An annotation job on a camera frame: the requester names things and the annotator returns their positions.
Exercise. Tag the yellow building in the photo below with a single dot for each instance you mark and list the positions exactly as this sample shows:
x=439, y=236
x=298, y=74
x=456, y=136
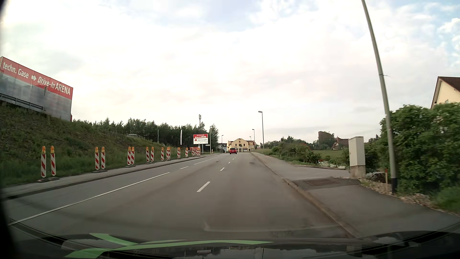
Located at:
x=240, y=145

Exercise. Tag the red car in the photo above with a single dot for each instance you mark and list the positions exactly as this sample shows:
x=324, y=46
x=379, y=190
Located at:
x=233, y=151

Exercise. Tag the red and white billboard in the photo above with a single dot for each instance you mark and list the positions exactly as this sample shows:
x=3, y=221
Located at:
x=200, y=139

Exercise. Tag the road markings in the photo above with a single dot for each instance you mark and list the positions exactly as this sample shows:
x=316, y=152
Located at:
x=203, y=186

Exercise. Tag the row of trees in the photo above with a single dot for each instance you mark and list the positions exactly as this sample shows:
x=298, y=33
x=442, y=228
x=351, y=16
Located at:
x=158, y=131

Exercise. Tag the grey asphalt road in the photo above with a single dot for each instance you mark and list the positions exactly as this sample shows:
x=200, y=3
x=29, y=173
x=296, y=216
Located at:
x=230, y=201

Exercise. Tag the row of bushes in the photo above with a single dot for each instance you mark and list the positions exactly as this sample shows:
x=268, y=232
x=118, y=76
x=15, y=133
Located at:
x=298, y=153

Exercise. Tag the grass field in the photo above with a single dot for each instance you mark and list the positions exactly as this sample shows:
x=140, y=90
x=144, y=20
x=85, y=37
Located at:
x=329, y=154

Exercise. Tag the brown building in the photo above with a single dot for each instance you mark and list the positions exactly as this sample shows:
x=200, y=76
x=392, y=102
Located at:
x=332, y=141

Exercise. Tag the car's own bonnet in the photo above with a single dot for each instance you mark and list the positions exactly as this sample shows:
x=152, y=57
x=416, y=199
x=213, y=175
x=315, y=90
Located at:
x=230, y=248

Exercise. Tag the grey street cabinet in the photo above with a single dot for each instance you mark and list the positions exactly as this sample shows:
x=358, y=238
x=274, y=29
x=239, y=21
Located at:
x=357, y=156

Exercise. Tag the grey asphalt pavement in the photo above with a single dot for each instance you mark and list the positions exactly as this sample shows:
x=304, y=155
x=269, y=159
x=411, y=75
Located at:
x=359, y=208

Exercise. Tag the grassy bank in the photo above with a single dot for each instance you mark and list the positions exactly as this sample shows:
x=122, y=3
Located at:
x=72, y=144

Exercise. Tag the grey pavement strip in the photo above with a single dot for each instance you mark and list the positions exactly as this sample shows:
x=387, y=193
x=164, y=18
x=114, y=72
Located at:
x=72, y=180

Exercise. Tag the row of red-white beacons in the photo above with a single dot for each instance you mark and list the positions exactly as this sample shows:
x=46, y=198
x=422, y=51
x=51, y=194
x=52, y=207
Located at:
x=53, y=163

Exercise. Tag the green bush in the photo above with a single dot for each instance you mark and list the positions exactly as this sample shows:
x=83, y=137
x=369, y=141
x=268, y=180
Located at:
x=424, y=147

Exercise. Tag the grey building with red band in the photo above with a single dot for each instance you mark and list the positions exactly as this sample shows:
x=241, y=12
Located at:
x=34, y=91

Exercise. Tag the cream house with dark roof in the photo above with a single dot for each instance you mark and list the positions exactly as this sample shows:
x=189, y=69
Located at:
x=446, y=91

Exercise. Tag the tall grey lamp post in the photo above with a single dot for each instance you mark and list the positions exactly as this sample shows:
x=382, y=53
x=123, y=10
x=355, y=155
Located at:
x=383, y=93

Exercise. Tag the small red-topped marker post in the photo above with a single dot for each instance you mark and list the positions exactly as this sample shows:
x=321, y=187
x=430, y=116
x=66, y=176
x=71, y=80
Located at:
x=386, y=176

